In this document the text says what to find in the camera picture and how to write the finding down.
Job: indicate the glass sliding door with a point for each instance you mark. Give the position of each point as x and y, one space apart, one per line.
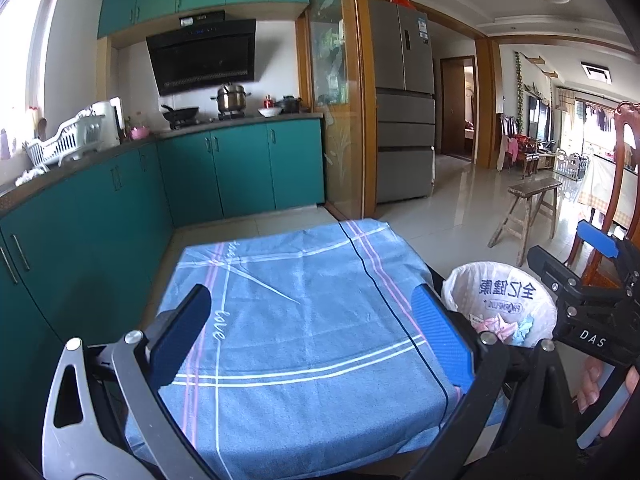
335 110

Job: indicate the pink bowl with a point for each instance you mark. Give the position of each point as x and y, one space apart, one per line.
139 133

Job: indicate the hanging laundry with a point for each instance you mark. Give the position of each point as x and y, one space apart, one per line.
597 117

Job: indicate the ceiling air vent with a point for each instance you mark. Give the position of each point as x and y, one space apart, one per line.
596 72

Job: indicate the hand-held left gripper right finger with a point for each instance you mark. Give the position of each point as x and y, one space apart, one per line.
442 340

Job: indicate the white kitchen appliance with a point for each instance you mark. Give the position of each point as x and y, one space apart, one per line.
107 120

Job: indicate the person's right hand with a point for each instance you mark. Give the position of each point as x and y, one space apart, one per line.
590 385

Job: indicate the teal base cabinets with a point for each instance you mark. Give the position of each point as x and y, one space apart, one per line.
240 170

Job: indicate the black wok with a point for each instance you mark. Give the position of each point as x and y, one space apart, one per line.
182 112

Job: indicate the red wooden chair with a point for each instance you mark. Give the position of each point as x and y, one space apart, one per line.
622 160

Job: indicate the blue plaid tablecloth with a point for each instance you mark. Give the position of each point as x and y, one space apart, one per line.
300 335

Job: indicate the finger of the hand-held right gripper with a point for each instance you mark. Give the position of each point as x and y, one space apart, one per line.
597 239
555 270

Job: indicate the small red container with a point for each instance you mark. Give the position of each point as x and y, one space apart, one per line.
269 102

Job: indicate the wooden bench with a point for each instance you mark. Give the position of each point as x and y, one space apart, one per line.
535 187

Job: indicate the grey refrigerator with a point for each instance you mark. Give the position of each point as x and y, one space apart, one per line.
400 110

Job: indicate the white dish rack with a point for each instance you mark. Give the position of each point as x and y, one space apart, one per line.
65 140

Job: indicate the white printed bin liner bag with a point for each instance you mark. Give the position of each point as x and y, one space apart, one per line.
500 285

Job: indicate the black lidded pot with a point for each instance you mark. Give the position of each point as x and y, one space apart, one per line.
290 105

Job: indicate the brown interior door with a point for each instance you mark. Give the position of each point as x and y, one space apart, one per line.
452 110

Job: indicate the pink pack with dark print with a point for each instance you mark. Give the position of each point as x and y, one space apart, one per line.
492 327

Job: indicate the steel stock pot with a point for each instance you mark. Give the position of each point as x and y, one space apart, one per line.
232 100

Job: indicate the red living room chairs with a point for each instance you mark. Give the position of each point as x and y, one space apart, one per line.
520 150

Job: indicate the gas stove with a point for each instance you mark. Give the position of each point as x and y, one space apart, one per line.
210 119

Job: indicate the kitchen window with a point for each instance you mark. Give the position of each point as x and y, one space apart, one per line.
20 35

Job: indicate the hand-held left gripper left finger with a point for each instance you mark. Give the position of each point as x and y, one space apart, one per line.
180 335

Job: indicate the white play fence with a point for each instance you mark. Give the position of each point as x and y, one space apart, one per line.
574 165

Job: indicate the black range hood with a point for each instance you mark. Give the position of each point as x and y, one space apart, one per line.
205 60

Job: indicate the white dish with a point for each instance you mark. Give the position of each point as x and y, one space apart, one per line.
269 112

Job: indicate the green vine garland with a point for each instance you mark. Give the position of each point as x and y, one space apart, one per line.
519 90

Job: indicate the dining table with yellow cloth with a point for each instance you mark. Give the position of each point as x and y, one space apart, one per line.
605 190

